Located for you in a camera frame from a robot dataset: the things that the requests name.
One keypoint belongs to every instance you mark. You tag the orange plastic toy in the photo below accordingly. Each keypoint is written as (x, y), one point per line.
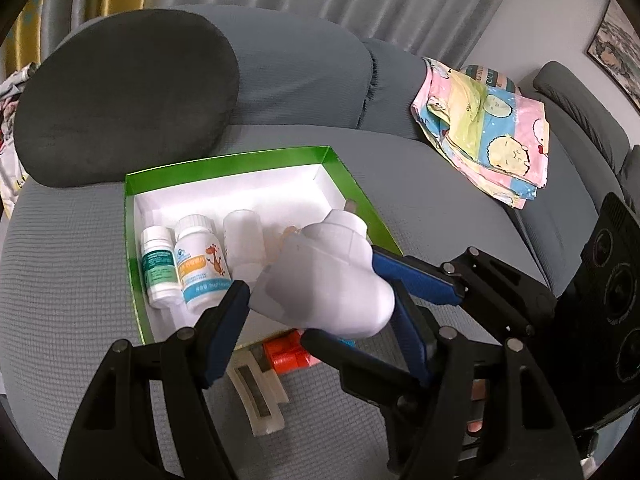
(285, 352)

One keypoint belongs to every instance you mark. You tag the small white bottle green label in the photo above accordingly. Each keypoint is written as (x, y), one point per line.
(159, 270)

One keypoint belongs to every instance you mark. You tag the white bottle blue orange label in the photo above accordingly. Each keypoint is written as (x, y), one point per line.
(200, 265)

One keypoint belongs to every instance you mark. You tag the grey armchair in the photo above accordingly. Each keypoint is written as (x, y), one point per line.
(575, 110)

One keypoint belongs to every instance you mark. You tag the white printed cloth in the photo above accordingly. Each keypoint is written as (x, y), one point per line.
(10, 110)

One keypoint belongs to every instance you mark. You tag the dark grey cushion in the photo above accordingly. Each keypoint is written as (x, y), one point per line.
(125, 95)

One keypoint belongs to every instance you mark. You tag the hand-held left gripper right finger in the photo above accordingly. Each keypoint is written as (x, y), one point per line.
(412, 340)

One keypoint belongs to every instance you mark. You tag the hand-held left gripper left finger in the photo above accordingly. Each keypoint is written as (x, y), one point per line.
(225, 330)

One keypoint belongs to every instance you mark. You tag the green cardboard box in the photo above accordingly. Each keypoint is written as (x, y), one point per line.
(225, 170)

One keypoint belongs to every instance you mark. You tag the white plastic container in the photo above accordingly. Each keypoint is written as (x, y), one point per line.
(320, 280)

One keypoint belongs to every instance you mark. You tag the pastel cartoon printed cloth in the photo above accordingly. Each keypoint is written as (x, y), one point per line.
(495, 125)

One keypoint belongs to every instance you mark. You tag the translucent orange plastic piece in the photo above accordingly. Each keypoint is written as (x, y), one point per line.
(289, 235)

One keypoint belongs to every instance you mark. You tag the translucent white bottle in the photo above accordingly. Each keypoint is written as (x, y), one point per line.
(242, 240)

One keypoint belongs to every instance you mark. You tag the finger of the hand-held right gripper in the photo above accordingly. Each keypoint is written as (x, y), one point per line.
(360, 365)
(415, 275)

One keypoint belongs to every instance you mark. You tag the framed wall picture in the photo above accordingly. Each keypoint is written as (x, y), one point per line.
(617, 45)

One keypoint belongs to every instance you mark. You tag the cream hair clip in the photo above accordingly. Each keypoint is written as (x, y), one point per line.
(270, 425)

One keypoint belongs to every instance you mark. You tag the grey sofa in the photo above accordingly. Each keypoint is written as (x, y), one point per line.
(75, 240)

